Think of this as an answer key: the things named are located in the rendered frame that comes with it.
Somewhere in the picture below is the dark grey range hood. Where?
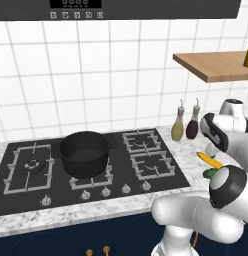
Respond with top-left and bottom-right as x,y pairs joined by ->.
0,0 -> 243,22

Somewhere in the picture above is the silver hob knob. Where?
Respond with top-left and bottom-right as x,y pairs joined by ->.
121,183 -> 132,195
141,180 -> 153,192
101,186 -> 112,198
40,195 -> 53,207
80,189 -> 92,201

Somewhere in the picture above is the yellow oil bottle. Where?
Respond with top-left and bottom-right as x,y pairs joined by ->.
170,98 -> 185,142

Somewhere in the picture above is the wooden wall shelf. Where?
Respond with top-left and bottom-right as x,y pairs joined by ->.
172,50 -> 248,84

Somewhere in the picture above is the navy cupboard door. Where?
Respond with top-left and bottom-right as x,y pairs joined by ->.
0,223 -> 99,256
97,212 -> 168,256

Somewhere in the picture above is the yellow corn cob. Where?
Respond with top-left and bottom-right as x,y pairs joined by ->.
195,151 -> 225,170

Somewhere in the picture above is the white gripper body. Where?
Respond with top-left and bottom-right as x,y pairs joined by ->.
204,142 -> 218,159

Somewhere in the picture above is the dark vinegar bottle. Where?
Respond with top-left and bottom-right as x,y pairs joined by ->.
185,97 -> 201,140

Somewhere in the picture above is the black gas hob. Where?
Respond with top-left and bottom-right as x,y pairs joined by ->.
0,127 -> 192,217

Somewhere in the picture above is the black cooking pot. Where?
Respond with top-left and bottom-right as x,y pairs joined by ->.
59,130 -> 119,180

